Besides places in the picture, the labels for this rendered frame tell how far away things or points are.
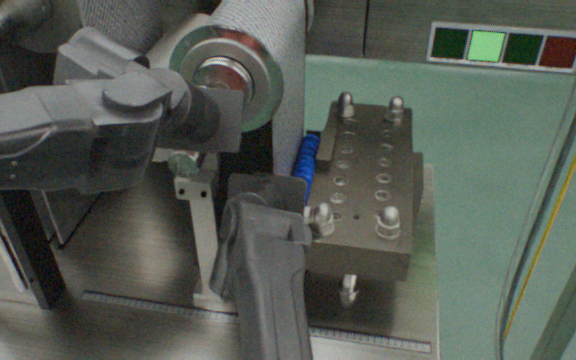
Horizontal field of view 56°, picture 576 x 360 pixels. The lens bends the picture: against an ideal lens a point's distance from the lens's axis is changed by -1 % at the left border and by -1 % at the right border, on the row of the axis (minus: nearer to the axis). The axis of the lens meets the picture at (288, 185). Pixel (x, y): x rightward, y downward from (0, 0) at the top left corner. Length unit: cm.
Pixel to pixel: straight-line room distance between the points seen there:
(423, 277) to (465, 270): 131
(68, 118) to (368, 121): 72
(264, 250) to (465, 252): 184
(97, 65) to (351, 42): 59
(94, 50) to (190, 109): 10
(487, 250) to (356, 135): 143
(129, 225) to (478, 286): 149
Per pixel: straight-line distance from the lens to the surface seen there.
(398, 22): 98
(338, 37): 100
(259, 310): 46
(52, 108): 40
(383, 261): 79
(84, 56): 51
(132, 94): 43
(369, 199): 85
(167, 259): 95
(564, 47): 102
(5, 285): 96
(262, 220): 54
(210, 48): 67
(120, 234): 101
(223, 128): 57
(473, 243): 236
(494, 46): 100
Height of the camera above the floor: 157
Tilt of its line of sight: 39 degrees down
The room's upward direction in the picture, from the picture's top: straight up
